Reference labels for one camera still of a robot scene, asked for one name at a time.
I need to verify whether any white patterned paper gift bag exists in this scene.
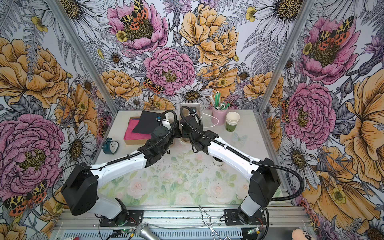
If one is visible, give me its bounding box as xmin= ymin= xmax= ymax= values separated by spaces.
xmin=179 ymin=103 xmax=220 ymax=129

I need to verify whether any white paper coffee cup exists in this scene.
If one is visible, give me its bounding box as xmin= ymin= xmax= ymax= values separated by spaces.
xmin=213 ymin=157 xmax=224 ymax=167

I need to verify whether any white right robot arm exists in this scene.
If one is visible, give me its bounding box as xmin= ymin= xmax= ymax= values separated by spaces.
xmin=180 ymin=106 xmax=305 ymax=225

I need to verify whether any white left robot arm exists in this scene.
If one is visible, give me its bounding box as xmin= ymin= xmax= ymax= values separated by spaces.
xmin=61 ymin=110 xmax=181 ymax=226

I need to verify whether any black paper napkin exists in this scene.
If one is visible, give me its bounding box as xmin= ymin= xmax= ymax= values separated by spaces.
xmin=133 ymin=111 xmax=162 ymax=134

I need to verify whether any pink straw holder cup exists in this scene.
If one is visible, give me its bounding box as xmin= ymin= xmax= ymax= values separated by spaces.
xmin=212 ymin=109 xmax=228 ymax=126

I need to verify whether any green straws bundle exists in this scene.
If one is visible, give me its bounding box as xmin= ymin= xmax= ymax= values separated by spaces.
xmin=210 ymin=92 xmax=230 ymax=111

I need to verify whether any brown cardboard tray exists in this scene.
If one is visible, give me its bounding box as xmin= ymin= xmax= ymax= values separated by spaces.
xmin=124 ymin=117 xmax=151 ymax=145

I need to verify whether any stack of paper cups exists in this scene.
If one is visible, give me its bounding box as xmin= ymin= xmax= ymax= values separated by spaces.
xmin=226 ymin=112 xmax=241 ymax=132

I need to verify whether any teal alarm clock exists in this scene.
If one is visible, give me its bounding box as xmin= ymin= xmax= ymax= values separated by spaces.
xmin=102 ymin=138 xmax=119 ymax=155

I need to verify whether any silver microphone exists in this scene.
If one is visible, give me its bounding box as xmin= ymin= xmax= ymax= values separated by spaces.
xmin=136 ymin=223 xmax=160 ymax=240

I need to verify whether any pink plush toy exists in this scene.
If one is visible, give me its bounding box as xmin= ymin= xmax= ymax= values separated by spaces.
xmin=292 ymin=229 xmax=316 ymax=240

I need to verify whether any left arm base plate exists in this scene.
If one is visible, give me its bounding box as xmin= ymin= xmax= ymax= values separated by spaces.
xmin=100 ymin=210 xmax=144 ymax=227

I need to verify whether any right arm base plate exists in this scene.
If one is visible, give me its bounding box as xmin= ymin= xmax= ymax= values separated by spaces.
xmin=224 ymin=209 xmax=266 ymax=226

